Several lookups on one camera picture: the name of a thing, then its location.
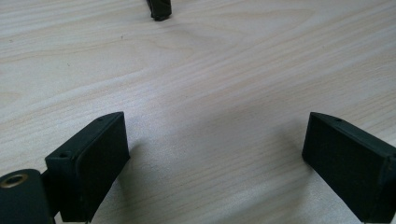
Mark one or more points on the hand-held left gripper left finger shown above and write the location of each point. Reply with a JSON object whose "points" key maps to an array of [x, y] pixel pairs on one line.
{"points": [[90, 168]]}

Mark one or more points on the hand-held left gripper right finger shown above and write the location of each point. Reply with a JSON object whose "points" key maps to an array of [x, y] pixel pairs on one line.
{"points": [[348, 165]]}

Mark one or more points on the black stand leg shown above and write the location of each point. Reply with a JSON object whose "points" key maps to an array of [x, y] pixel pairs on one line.
{"points": [[160, 9]]}

